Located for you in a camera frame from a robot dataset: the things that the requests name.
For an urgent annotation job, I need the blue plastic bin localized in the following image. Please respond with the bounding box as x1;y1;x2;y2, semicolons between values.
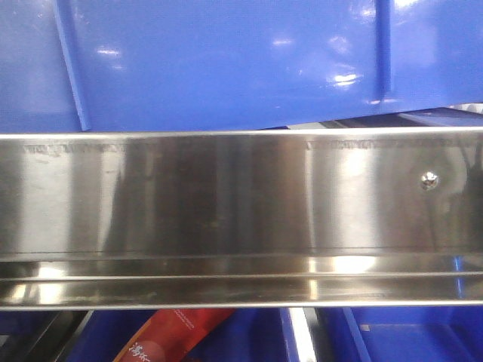
1;1;482;133

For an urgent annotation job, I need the lower left blue bin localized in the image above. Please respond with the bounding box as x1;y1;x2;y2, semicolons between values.
65;308;299;361

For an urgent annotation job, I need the lower right blue bin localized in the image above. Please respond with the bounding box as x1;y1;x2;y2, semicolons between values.
317;306;482;361

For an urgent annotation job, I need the red snack package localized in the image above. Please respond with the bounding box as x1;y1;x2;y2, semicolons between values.
114;308;235;361

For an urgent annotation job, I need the stainless steel conveyor rail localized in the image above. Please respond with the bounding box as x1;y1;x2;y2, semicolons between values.
1;127;482;310

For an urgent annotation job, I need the silver rail screw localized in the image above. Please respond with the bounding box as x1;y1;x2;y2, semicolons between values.
420;170;439;191

